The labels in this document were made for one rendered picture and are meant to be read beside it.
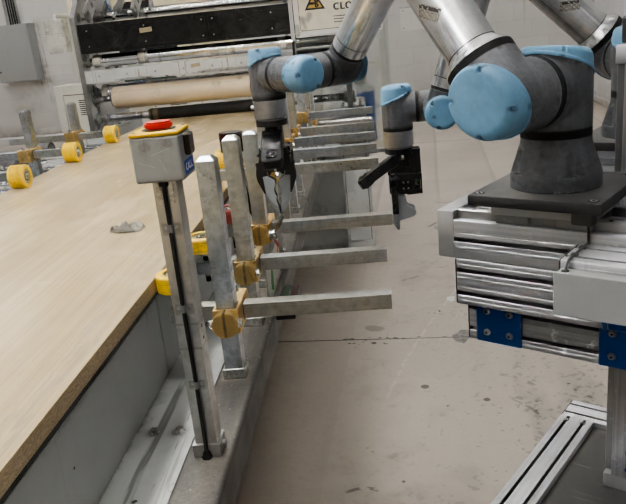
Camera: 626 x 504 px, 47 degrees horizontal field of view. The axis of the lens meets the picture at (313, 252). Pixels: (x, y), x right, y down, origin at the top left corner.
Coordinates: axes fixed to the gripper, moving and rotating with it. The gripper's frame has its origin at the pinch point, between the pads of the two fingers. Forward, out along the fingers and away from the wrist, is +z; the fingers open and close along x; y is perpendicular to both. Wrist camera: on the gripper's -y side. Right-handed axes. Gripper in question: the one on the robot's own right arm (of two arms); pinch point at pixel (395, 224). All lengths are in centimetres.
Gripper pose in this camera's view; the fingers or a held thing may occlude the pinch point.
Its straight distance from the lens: 186.9
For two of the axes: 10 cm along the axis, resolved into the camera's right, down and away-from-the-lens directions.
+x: 0.6, -3.1, 9.5
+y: 9.9, -0.7, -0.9
